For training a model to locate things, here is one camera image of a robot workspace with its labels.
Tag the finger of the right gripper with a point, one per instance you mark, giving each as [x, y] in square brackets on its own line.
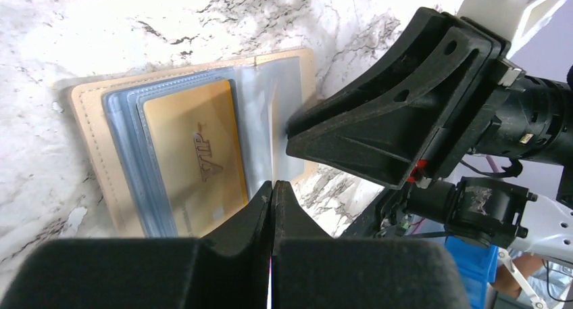
[433, 43]

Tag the gold VIP card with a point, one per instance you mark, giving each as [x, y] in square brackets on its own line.
[195, 138]

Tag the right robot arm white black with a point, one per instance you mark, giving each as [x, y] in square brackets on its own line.
[530, 212]

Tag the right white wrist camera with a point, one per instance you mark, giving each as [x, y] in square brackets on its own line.
[515, 20]

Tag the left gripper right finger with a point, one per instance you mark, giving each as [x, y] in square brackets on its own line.
[311, 269]

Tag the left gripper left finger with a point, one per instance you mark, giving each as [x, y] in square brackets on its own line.
[228, 268]

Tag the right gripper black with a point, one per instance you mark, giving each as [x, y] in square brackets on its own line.
[472, 101]

